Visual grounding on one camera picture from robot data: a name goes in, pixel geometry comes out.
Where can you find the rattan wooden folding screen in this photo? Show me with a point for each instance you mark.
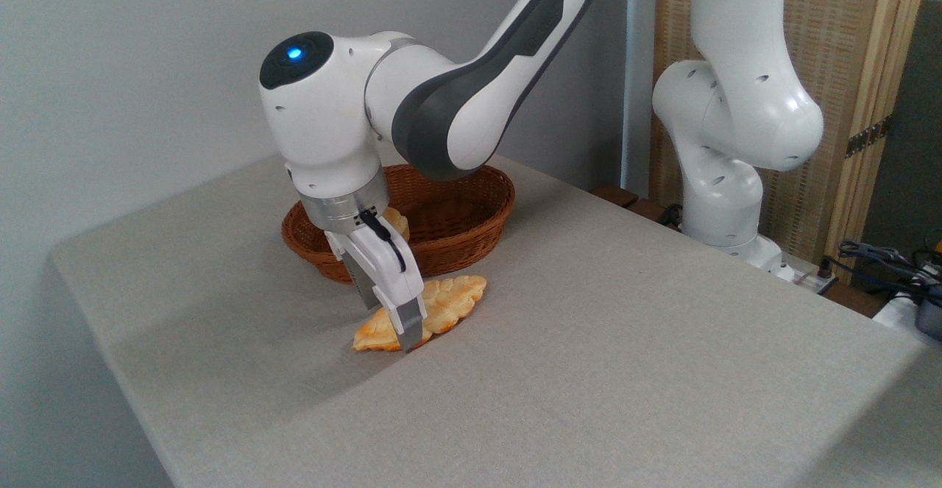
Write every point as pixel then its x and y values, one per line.
pixel 839 46

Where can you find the large golden bread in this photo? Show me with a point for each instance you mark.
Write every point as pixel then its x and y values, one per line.
pixel 452 304

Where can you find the small golden bread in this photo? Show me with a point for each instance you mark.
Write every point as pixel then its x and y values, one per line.
pixel 398 223

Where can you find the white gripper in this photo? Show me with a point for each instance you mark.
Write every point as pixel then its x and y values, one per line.
pixel 383 263

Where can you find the white power strip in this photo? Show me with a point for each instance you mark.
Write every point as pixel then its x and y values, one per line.
pixel 806 278

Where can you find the brown wicker basket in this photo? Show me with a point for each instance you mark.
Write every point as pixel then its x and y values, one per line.
pixel 456 216

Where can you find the metal screen hinge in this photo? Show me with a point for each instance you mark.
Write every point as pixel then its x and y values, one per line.
pixel 868 136

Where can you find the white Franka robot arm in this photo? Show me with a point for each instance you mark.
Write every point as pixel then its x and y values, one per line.
pixel 456 90

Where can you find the brown wooden foot block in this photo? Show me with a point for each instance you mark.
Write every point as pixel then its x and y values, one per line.
pixel 647 210
pixel 614 195

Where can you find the white vertical pole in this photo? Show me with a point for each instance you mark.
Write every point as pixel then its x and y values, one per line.
pixel 636 68

